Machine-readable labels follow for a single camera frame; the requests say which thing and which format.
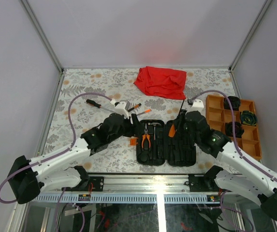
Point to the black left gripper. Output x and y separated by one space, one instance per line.
136 128

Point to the orange handled pliers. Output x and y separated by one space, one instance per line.
146 143

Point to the chrome claw hammer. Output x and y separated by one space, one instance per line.
155 126

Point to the black plastic tool case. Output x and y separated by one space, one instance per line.
178 151

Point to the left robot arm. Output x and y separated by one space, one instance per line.
61 169

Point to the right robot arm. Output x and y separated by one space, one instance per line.
225 150

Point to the orange case latch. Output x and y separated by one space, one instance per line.
134 141

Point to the small orange black screwdriver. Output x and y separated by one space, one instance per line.
134 107

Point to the red cloth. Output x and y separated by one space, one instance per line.
161 82

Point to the black orange large screwdriver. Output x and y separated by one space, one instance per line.
97 105

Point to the floral patterned table mat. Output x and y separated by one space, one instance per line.
73 116

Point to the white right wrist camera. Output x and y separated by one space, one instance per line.
195 105

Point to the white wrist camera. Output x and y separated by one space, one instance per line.
195 105
121 107

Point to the orange handled small saw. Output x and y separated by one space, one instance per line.
144 112

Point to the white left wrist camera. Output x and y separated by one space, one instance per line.
121 107

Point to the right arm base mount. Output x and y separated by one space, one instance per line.
202 183

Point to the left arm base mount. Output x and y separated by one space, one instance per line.
94 184

